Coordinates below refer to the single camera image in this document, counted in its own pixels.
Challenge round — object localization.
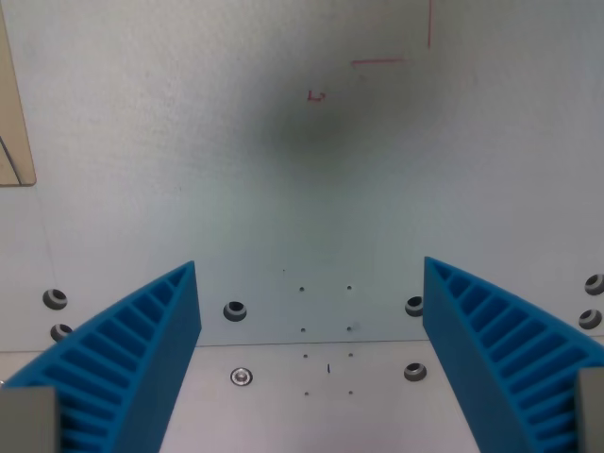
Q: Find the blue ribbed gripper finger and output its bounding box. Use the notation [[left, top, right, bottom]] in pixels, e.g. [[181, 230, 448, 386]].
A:
[[422, 256, 604, 453], [2, 260, 203, 453]]

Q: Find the beige flat board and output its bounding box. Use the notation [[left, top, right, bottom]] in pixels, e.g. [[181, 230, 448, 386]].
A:
[[0, 0, 38, 188]]

